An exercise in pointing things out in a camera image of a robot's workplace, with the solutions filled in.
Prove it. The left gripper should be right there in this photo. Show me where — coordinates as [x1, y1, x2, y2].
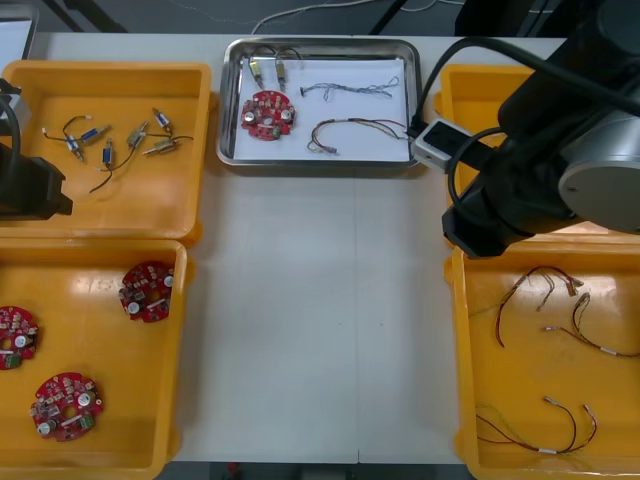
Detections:
[0, 144, 75, 222]

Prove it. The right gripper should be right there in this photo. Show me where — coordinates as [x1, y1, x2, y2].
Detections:
[441, 143, 577, 259]

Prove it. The green-yellow red wire harness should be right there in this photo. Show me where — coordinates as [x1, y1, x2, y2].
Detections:
[305, 117, 410, 157]
[543, 293, 640, 359]
[475, 396, 600, 457]

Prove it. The blue-white twisted wire harness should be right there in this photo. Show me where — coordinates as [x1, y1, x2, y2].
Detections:
[298, 73, 402, 103]

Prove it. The round red circuit board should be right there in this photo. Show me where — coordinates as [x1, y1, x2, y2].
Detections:
[0, 304, 41, 371]
[118, 260, 177, 324]
[28, 372, 107, 444]
[240, 88, 299, 144]

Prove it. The small yellowish metal solenoid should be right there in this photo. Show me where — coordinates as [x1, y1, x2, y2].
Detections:
[244, 44, 274, 89]

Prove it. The steel tray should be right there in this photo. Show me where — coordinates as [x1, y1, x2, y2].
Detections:
[215, 37, 430, 176]

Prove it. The small silver metal solenoid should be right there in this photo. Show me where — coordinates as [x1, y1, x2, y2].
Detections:
[272, 47, 304, 92]

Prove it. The group of small solenoids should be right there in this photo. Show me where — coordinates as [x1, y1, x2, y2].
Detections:
[42, 107, 195, 195]

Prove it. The yellow-orange plastic bin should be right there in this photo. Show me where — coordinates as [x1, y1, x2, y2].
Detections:
[0, 238, 197, 480]
[432, 64, 640, 249]
[0, 60, 219, 249]
[443, 242, 640, 480]

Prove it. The white panel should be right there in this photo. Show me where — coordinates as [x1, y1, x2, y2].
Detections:
[0, 4, 40, 76]

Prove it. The white paper sheet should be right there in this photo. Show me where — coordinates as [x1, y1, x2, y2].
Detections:
[233, 57, 412, 164]

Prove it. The red-black wire harness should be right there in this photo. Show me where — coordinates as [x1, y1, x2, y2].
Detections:
[469, 267, 585, 351]

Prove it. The black frame leg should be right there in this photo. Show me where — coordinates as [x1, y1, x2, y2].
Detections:
[369, 0, 409, 35]
[53, 0, 130, 34]

